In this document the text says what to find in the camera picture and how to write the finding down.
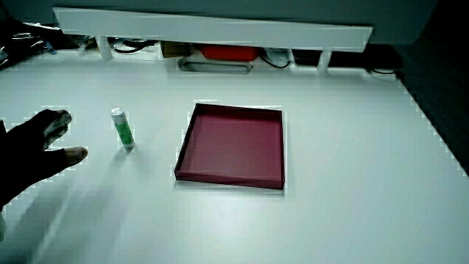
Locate brown cardboard box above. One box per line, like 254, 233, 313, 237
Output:
161, 41, 191, 59

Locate maroon shallow box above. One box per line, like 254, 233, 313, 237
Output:
174, 103, 286, 191

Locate person's left hand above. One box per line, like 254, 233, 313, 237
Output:
0, 109, 89, 210

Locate green glue stick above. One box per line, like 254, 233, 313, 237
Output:
111, 107, 136, 150

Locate grey flat tray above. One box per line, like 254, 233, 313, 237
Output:
178, 59, 254, 76

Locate black plastic bags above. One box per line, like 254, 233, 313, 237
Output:
0, 16, 80, 69

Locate white raised shelf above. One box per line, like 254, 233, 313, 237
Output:
53, 7, 374, 73

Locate black cable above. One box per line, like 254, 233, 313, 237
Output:
259, 49, 292, 70
112, 39, 157, 54

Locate red box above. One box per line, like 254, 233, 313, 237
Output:
199, 45, 260, 62

